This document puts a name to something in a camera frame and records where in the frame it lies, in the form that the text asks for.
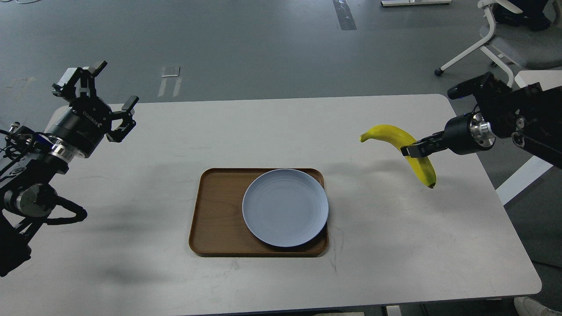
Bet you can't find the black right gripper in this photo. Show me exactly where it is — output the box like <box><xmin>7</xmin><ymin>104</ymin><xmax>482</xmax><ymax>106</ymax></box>
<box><xmin>400</xmin><ymin>113</ymin><xmax>496</xmax><ymax>158</ymax></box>

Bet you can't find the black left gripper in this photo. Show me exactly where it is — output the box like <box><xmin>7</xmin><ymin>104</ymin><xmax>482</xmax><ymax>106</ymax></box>
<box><xmin>47</xmin><ymin>61</ymin><xmax>139</xmax><ymax>158</ymax></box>

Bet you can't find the yellow banana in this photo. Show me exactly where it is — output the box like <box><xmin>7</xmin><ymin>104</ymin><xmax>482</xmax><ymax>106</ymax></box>
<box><xmin>359</xmin><ymin>124</ymin><xmax>437</xmax><ymax>189</ymax></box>

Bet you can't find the blue round plate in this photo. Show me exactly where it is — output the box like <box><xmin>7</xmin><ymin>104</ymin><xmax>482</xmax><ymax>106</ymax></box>
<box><xmin>241</xmin><ymin>169</ymin><xmax>329</xmax><ymax>248</ymax></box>

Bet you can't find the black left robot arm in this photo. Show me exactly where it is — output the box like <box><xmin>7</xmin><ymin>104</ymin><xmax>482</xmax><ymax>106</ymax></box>
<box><xmin>0</xmin><ymin>61</ymin><xmax>139</xmax><ymax>277</ymax></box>

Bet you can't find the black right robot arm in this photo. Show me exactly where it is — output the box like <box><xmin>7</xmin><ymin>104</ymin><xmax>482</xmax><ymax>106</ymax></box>
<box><xmin>399</xmin><ymin>72</ymin><xmax>562</xmax><ymax>168</ymax></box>

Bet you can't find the white grey office chair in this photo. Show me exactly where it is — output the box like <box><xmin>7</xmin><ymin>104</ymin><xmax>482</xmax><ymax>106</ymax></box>
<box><xmin>434</xmin><ymin>0</ymin><xmax>562</xmax><ymax>87</ymax></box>

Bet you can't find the brown wooden tray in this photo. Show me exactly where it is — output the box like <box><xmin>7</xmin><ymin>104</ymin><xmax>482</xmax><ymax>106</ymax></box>
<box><xmin>188</xmin><ymin>168</ymin><xmax>329</xmax><ymax>258</ymax></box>

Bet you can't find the white shoe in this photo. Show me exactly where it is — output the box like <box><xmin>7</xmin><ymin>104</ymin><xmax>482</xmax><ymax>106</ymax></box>
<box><xmin>514</xmin><ymin>296</ymin><xmax>562</xmax><ymax>316</ymax></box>

